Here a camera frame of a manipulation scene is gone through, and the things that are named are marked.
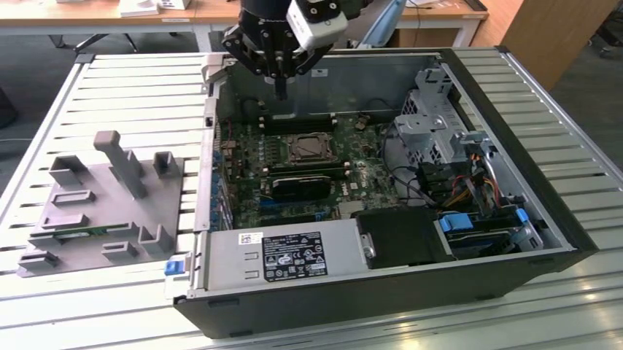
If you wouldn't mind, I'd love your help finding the black plastic shroud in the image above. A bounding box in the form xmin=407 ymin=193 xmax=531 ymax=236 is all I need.
xmin=355 ymin=208 xmax=457 ymax=271

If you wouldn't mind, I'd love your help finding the grey power supply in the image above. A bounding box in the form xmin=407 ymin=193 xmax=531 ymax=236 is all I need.
xmin=187 ymin=222 xmax=373 ymax=300

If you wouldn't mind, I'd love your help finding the CPU socket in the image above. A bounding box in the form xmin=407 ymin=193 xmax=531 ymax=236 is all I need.
xmin=286 ymin=133 xmax=343 ymax=165

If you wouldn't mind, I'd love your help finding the grey parts rack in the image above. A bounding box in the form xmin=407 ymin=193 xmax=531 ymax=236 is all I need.
xmin=16 ymin=130 xmax=190 ymax=280

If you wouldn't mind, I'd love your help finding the green motherboard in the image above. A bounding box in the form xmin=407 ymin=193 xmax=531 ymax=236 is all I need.
xmin=214 ymin=118 xmax=391 ymax=230

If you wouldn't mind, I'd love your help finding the white paper box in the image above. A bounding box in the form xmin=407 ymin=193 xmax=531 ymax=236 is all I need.
xmin=120 ymin=0 xmax=162 ymax=18

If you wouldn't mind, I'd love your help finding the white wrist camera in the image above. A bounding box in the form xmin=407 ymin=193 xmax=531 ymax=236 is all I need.
xmin=286 ymin=0 xmax=350 ymax=52

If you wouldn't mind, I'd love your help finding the black PC case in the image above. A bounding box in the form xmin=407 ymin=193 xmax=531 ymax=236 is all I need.
xmin=174 ymin=46 xmax=601 ymax=340

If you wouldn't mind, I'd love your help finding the wooden cabinet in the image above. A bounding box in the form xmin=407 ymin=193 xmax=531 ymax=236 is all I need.
xmin=470 ymin=0 xmax=621 ymax=90

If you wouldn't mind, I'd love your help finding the black graphics card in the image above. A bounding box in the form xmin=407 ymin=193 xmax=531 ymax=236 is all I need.
xmin=268 ymin=174 xmax=334 ymax=204

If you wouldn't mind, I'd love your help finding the blue disk carrier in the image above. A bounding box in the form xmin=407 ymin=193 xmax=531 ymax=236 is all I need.
xmin=437 ymin=212 xmax=477 ymax=234

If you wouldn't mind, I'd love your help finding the wooden desk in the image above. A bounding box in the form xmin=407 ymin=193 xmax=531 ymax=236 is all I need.
xmin=0 ymin=0 xmax=491 ymax=48

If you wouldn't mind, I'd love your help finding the blue case latch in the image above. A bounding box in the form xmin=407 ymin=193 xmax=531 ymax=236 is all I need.
xmin=164 ymin=259 xmax=190 ymax=277

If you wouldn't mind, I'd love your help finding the green RAM stick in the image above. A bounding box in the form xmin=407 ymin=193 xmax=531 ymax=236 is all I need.
xmin=266 ymin=164 xmax=344 ymax=179
xmin=52 ymin=226 xmax=116 ymax=241

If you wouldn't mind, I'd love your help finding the blue expansion slot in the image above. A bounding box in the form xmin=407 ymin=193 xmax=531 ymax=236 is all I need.
xmin=259 ymin=196 xmax=287 ymax=214

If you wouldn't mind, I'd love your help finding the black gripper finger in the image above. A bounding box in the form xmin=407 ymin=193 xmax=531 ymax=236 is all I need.
xmin=222 ymin=24 xmax=283 ymax=101
xmin=280 ymin=43 xmax=336 ymax=101

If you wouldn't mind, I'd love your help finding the coloured power wire bundle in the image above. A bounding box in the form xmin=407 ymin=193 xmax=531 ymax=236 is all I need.
xmin=450 ymin=173 xmax=506 ymax=212

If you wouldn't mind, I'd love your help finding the black wheeled chair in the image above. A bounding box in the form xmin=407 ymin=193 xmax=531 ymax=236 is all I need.
xmin=597 ymin=21 xmax=623 ymax=59

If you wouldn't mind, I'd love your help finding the small silver heatsink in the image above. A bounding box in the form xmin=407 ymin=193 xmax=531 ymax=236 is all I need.
xmin=336 ymin=201 xmax=366 ymax=220

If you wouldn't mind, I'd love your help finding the silver metal drive cage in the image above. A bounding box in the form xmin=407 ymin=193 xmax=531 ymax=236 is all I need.
xmin=394 ymin=67 xmax=493 ymax=165

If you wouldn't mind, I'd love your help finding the silver CPU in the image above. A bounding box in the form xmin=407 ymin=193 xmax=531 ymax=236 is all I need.
xmin=294 ymin=135 xmax=332 ymax=156

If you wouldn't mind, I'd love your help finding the metal socket cover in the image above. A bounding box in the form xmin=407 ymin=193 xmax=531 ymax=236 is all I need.
xmin=286 ymin=133 xmax=342 ymax=164

